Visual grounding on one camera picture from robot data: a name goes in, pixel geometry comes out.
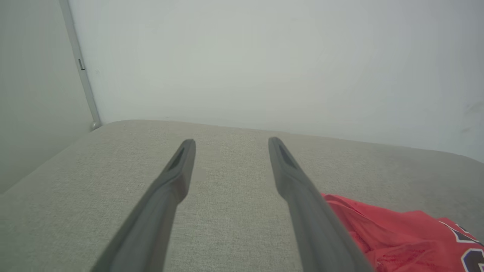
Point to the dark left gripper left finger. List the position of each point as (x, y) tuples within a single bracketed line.
[(159, 215)]

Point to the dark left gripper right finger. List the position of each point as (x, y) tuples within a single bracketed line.
[(314, 226)]

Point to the red sports jersey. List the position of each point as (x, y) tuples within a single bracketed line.
[(401, 238)]

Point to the grey wall pipe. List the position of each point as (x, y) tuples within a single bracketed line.
[(78, 53)]

